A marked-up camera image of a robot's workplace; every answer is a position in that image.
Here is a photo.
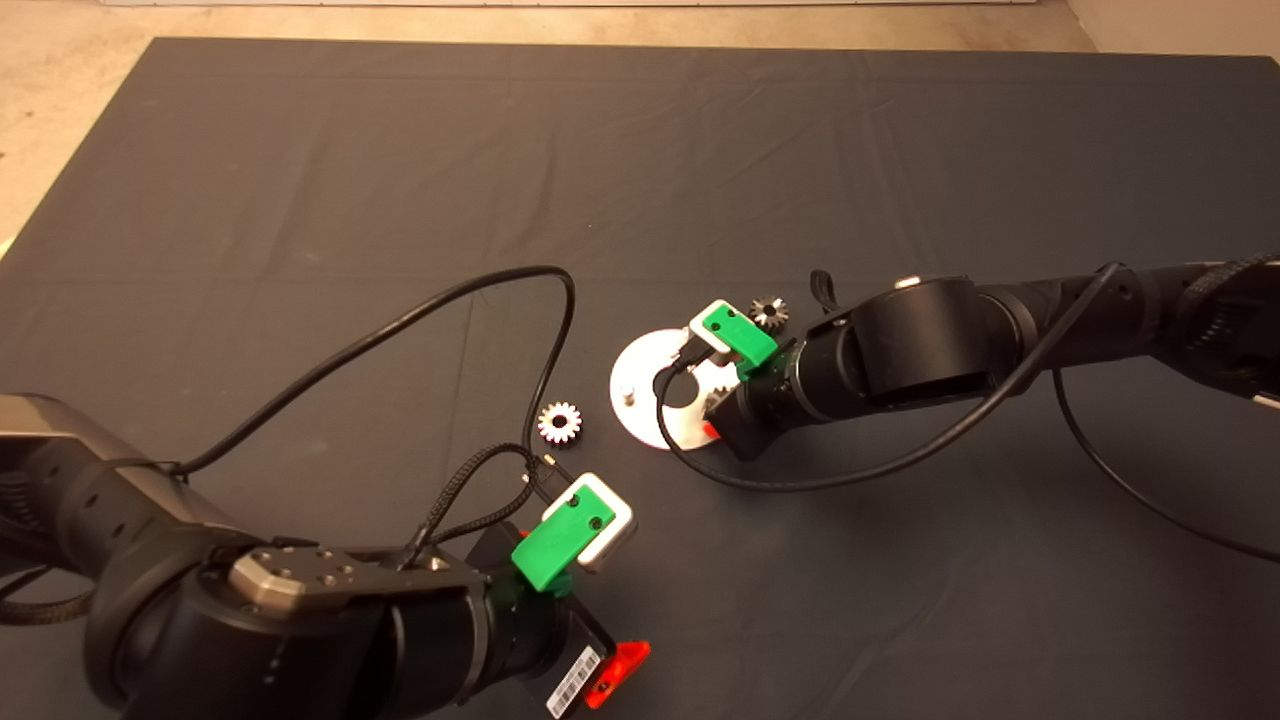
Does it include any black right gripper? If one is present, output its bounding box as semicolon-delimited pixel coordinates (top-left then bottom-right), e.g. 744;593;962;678
702;385;796;462

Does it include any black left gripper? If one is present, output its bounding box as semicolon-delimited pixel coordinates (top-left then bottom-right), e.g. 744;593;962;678
465;523;652;720

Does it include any round metal carrier plate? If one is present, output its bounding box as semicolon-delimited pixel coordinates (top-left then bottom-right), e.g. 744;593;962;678
609;327;723;453

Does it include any dark grey table cloth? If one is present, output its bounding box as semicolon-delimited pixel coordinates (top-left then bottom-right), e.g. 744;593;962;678
0;38;1280;720

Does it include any white right camera box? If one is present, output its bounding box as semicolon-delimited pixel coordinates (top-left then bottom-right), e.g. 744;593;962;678
688;299;736;363

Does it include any white camera box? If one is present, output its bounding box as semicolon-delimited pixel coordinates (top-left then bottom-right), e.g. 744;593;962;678
541;472;638;575
688;299;736;363

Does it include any green right camera mount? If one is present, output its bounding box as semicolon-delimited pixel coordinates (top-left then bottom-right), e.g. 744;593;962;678
700;305;801;383

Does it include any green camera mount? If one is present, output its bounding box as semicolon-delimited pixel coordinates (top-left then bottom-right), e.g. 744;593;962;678
700;305;801;383
511;489;617;595

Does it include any white left camera box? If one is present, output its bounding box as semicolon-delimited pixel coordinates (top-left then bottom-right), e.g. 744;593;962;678
541;472;638;575

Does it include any green left camera mount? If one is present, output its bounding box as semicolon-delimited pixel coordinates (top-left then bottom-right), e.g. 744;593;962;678
511;489;617;595

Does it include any black braided cable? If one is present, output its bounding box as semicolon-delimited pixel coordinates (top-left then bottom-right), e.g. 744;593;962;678
400;443;546;571
0;565;96;626

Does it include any thin black cable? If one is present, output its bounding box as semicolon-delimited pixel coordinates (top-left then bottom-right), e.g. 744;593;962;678
1052;365;1280;563

